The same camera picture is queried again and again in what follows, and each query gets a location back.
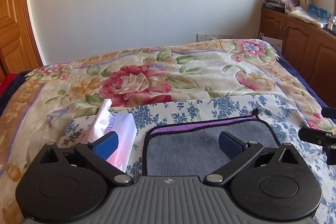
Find purple and grey towel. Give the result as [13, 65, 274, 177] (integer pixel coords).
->
[142, 109, 280, 179]

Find blue floral white sheet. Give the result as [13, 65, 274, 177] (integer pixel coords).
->
[56, 94, 336, 224]

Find white tissue pack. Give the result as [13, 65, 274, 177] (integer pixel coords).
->
[84, 99, 137, 172]

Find wooden cabinet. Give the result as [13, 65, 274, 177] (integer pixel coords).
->
[259, 7, 335, 107]

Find wooden door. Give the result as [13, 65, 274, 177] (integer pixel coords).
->
[1, 0, 43, 81]

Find large floral beige blanket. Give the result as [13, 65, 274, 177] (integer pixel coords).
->
[1, 39, 325, 223]

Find clutter on cabinet top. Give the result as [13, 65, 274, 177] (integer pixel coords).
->
[263, 0, 335, 36]

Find white wall socket strip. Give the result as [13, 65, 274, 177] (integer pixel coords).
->
[197, 34, 234, 42]

